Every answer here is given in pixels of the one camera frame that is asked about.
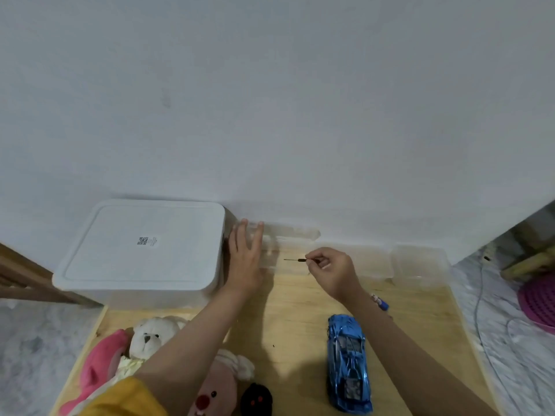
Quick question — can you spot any white teddy bear plush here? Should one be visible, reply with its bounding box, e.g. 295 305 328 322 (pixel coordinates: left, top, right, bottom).
114 315 188 381

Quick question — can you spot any clear plastic organizer box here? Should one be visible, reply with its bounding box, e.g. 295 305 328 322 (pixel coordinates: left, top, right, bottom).
234 220 322 274

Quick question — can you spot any wooden stool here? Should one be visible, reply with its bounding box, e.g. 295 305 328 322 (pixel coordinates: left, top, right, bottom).
502 221 555 281

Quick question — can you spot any yellow sleeve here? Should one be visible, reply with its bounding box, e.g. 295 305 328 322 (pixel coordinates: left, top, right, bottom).
80 376 169 416

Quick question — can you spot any black plush ball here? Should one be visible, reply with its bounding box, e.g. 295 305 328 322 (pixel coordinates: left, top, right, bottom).
240 382 274 416

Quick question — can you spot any pink plush toy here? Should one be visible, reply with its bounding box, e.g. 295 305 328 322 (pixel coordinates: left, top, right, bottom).
58 328 131 416

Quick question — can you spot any person's right forearm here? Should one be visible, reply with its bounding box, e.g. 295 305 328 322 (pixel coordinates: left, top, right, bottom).
343 286 500 416

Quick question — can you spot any person's left forearm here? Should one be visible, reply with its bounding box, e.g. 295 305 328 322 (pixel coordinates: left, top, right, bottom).
134 283 266 416

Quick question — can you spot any white cable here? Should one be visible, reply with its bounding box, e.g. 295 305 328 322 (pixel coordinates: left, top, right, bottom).
472 244 555 414

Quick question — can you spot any brown wooden frame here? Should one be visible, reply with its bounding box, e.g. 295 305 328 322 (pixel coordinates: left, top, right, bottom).
0 242 104 309

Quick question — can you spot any blue toy car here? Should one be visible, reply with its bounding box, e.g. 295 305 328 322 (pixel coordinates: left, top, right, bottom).
326 314 373 414

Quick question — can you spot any person's left hand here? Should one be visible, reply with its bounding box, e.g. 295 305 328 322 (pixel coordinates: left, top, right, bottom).
227 218 266 296

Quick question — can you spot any beige red-nosed plush toy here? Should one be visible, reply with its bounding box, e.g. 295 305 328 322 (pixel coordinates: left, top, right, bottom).
187 348 256 416

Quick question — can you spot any white lidded storage box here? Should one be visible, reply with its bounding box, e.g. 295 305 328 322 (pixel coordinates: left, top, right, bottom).
52 199 227 309

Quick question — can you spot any clear square plastic container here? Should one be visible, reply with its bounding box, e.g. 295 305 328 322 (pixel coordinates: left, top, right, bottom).
391 245 450 290

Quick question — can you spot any pink woven basket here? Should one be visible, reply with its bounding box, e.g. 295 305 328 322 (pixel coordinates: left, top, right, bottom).
517 273 555 335

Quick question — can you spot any person's right hand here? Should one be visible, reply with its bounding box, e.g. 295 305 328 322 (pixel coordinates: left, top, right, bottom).
305 248 363 305

